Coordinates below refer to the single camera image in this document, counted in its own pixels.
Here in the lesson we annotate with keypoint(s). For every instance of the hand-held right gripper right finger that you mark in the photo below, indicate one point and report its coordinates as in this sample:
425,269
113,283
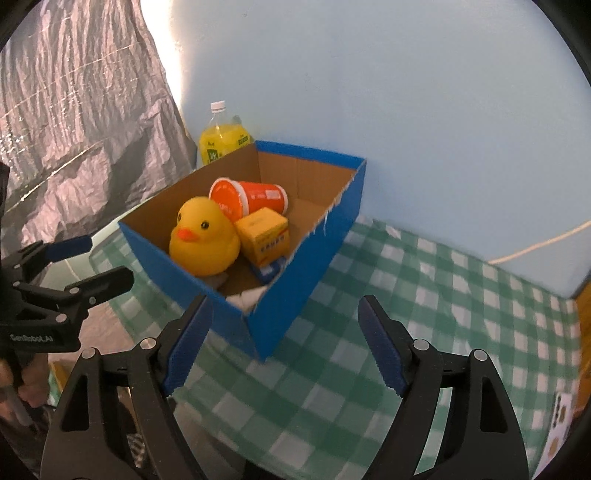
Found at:
385,350

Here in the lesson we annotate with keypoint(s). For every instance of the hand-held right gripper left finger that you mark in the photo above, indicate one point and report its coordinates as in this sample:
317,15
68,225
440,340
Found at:
184,344

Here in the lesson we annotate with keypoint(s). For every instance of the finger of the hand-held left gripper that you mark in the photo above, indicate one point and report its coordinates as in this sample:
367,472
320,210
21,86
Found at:
69,248
104,281

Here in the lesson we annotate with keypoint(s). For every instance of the yellow rubber duck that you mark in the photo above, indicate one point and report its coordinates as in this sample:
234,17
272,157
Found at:
203,244

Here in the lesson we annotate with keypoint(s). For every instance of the blue cardboard box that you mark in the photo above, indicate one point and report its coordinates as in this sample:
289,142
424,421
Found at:
304,277

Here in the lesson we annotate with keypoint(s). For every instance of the blue tissue packet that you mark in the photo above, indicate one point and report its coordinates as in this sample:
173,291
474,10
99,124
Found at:
270,272

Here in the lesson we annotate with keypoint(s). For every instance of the small yellow carton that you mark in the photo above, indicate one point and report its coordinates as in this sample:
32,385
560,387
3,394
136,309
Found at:
263,235

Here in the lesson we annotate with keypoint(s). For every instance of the orange paper cup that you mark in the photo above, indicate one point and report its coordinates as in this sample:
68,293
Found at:
258,196

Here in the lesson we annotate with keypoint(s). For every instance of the person's left hand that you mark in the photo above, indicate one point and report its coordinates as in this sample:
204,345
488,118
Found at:
32,387

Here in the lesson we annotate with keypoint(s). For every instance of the green checkered tablecloth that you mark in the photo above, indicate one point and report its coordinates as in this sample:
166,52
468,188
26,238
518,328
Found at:
415,277

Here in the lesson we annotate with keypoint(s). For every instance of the grey plastic sheet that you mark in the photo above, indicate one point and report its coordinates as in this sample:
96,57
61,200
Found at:
92,115

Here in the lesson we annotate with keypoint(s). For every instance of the yellow drink bottle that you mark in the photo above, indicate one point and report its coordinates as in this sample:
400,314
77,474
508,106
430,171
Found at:
217,143

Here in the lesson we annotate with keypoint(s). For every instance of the white card with dark dots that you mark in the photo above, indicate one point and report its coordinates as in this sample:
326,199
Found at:
561,415

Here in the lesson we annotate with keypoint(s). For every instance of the wooden board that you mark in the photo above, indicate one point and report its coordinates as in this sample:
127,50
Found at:
585,288

